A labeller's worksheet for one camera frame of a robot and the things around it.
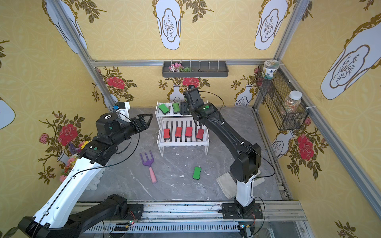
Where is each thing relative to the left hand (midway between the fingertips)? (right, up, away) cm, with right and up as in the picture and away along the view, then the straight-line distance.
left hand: (143, 116), depth 69 cm
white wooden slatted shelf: (+12, -8, +22) cm, 26 cm away
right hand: (+23, +8, +14) cm, 28 cm away
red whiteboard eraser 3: (+21, -9, +21) cm, 31 cm away
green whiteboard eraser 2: (+14, +5, +12) cm, 19 cm away
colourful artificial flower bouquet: (-40, -17, +11) cm, 45 cm away
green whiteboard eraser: (+8, +4, +11) cm, 14 cm away
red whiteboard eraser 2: (+15, -9, +21) cm, 27 cm away
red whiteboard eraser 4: (+28, -10, +21) cm, 36 cm away
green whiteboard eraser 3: (+26, -33, +17) cm, 45 cm away
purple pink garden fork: (-4, -28, +23) cm, 36 cm away
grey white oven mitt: (+44, -38, +14) cm, 59 cm away
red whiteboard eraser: (+8, -10, +20) cm, 24 cm away
